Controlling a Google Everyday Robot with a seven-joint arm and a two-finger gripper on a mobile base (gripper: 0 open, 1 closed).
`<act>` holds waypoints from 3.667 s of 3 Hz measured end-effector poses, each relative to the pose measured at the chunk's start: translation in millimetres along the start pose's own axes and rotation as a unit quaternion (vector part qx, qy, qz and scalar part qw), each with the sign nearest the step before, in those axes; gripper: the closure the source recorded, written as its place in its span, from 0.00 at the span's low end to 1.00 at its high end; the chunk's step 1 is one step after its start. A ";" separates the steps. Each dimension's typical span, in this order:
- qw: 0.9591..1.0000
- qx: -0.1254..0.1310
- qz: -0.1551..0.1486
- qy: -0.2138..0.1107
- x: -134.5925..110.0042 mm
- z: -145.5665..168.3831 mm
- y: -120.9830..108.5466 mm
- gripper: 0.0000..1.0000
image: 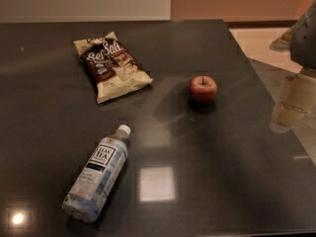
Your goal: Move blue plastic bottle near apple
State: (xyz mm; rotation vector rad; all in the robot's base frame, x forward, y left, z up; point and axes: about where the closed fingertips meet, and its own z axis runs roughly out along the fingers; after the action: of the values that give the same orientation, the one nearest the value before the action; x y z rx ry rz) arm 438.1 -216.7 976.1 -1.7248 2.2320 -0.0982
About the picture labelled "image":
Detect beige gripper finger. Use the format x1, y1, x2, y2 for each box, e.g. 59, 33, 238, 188
270, 73, 316, 133

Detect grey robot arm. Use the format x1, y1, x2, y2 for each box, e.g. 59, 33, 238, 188
270, 2, 316, 133

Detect red apple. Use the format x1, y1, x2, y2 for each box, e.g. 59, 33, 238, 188
189, 76, 217, 104

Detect sea salt chips bag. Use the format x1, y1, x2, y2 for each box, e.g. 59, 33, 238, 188
73, 32, 152, 104

